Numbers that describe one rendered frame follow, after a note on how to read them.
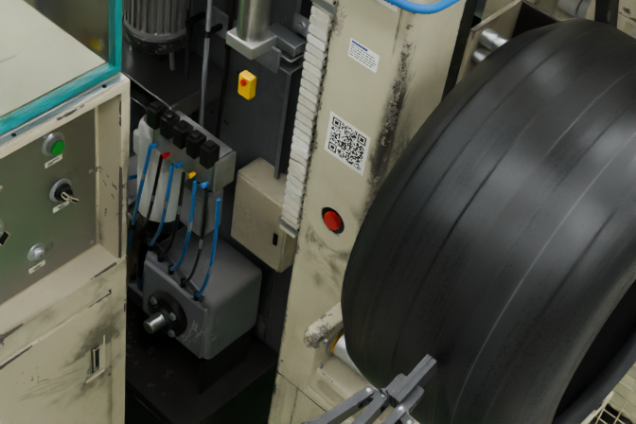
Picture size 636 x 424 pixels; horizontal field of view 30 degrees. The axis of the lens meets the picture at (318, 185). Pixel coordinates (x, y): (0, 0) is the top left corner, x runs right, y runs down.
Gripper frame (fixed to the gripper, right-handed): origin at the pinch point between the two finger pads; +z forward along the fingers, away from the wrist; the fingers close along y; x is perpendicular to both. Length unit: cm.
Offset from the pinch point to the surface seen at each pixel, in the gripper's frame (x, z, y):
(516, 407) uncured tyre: 2.5, 6.4, -10.5
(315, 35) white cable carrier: -6, 29, 42
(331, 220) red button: 21.5, 20.3, 32.7
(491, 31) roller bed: 20, 65, 37
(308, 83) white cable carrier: 3, 27, 42
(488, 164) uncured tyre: -16.1, 21.2, 6.4
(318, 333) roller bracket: 30.1, 7.9, 24.8
